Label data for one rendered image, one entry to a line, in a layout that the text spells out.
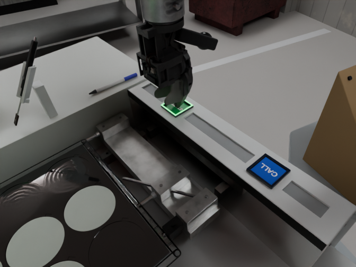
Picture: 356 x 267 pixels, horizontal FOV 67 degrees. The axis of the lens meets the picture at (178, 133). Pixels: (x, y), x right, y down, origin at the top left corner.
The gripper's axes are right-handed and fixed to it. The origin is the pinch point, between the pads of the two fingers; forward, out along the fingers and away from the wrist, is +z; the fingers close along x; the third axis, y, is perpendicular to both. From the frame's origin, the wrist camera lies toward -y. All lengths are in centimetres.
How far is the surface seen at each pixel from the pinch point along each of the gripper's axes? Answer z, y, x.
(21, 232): 7.3, 40.8, 2.4
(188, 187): 9.3, 10.3, 14.7
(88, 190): 7.4, 27.3, 2.4
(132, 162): 9.3, 15.6, 0.8
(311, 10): 91, -300, -117
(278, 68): 98, -177, -74
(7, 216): 7.4, 42.0, -2.9
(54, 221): 7.3, 35.3, 4.3
